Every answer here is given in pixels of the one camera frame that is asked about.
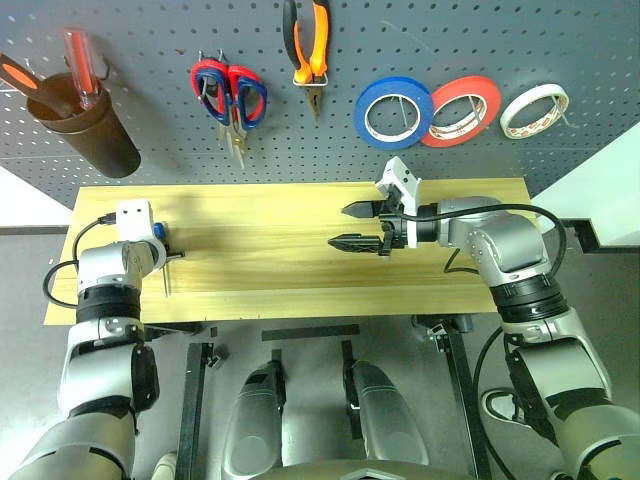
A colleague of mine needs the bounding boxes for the red tape roll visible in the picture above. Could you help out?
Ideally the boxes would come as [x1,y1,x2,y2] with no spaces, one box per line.
[418,74,503,150]

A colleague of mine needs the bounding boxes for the red clear handled screwdriver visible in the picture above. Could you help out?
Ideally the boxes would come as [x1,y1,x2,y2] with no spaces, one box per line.
[62,28,104,111]

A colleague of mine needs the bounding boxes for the blue tape roll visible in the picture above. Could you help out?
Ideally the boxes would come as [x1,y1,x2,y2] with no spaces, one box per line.
[353,75,435,150]

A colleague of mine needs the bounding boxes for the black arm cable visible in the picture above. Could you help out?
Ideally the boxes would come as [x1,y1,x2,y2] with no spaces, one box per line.
[404,202,569,479]
[42,212,120,307]

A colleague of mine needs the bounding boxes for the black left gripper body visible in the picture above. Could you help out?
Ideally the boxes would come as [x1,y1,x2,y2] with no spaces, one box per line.
[151,221,176,262]

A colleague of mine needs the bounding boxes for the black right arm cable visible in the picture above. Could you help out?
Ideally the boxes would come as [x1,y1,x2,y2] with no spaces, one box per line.
[404,202,569,479]

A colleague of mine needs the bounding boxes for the black white-edged foot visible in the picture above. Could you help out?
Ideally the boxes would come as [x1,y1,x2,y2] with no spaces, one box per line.
[479,388,531,427]

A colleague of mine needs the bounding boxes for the orange black handled pliers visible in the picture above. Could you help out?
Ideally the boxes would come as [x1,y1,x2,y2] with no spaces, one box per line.
[282,0,331,124]

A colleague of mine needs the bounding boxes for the grey robot torso edge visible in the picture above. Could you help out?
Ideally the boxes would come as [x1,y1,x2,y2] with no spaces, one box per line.
[247,458,479,480]

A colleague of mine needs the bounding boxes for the black floor tape strip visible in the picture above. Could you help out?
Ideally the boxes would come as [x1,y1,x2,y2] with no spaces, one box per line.
[261,323,361,342]

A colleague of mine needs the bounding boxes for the grey metal pegboard wall panel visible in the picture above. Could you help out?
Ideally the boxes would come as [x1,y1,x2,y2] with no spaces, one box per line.
[0,0,640,211]

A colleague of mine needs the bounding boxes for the black baseboard strip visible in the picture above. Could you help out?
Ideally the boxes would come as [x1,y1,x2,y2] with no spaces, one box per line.
[557,217,601,251]
[0,225,71,235]

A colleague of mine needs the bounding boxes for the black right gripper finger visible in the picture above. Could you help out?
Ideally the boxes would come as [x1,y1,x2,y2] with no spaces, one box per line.
[327,232,386,255]
[340,200,386,219]

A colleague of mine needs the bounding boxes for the white tape roll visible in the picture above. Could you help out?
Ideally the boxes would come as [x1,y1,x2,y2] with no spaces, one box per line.
[499,83,571,140]

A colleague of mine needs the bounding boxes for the red handled scissors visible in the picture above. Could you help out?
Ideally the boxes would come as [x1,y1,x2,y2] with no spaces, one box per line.
[189,58,269,171]

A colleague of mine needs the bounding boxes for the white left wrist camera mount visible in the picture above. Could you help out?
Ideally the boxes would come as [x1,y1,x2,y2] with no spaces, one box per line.
[115,198,154,243]

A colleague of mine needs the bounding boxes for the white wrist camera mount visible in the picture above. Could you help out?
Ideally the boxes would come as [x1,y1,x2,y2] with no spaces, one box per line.
[375,156,425,250]
[115,198,154,243]

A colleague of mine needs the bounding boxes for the black metal table leg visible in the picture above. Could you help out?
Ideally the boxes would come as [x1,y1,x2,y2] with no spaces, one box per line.
[412,313,494,480]
[144,322,231,480]

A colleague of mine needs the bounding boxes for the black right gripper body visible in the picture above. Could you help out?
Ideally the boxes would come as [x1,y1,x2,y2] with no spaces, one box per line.
[377,198,410,257]

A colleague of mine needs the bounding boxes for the dark grey rounded shell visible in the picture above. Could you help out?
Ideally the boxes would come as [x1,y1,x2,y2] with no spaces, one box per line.
[341,339,432,467]
[221,349,289,479]

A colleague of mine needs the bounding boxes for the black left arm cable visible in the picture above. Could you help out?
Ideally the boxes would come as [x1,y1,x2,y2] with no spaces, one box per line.
[42,212,120,307]

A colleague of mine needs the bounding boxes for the orange black handled screwdriver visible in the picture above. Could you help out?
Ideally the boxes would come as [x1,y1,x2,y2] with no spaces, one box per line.
[0,52,76,120]

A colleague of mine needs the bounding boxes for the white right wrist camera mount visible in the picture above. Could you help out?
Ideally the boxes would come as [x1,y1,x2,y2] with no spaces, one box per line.
[375,156,425,250]

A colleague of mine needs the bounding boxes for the black plastic cup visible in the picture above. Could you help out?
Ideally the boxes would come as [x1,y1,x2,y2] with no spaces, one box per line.
[25,71,143,179]

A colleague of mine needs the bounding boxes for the thin metal peg hook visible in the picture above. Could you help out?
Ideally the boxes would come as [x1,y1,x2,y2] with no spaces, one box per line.
[469,96,490,127]
[384,94,409,135]
[556,96,577,130]

